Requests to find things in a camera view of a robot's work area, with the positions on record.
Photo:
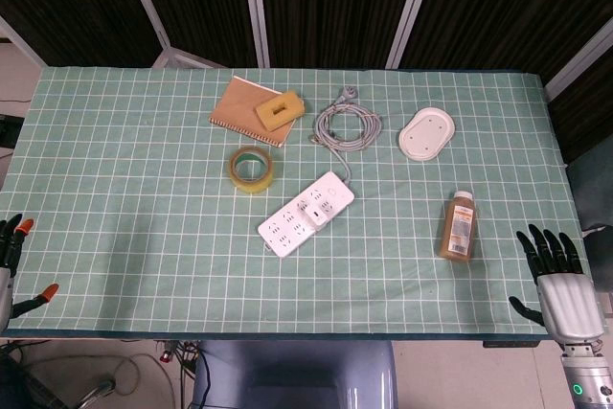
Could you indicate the green checkered tablecloth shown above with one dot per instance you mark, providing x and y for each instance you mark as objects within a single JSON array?
[{"x": 143, "y": 212}]

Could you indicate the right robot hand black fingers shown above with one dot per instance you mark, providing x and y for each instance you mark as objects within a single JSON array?
[{"x": 570, "y": 299}]

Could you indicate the yellow sponge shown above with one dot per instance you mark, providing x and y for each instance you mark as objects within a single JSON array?
[{"x": 280, "y": 109}]

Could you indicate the yellowish clear tape roll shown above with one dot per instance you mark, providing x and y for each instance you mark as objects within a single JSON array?
[{"x": 254, "y": 184}]

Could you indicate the blue-grey robot torso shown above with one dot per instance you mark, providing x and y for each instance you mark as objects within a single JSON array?
[{"x": 292, "y": 375}]

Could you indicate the brown spiral notebook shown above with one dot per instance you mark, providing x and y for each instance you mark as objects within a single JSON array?
[{"x": 237, "y": 109}]

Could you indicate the white oval tray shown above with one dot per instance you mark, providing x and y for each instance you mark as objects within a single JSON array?
[{"x": 426, "y": 133}]

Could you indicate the white charger plug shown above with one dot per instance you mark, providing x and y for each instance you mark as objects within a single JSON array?
[{"x": 314, "y": 215}]

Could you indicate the white power strip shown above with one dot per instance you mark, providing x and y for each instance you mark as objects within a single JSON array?
[{"x": 287, "y": 232}]

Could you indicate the dark folding screen white frame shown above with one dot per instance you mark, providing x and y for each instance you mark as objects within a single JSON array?
[{"x": 330, "y": 2}]

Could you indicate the brown juice bottle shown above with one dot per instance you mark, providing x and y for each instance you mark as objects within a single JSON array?
[{"x": 459, "y": 232}]

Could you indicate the chrome metal bracket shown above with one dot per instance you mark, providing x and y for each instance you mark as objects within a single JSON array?
[{"x": 98, "y": 390}]

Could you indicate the red connector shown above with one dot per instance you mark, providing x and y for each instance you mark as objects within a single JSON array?
[{"x": 166, "y": 356}]

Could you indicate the black table control box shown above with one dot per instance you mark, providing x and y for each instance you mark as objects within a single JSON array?
[{"x": 510, "y": 344}]

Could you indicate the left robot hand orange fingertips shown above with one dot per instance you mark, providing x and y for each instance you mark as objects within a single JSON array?
[{"x": 6, "y": 241}]

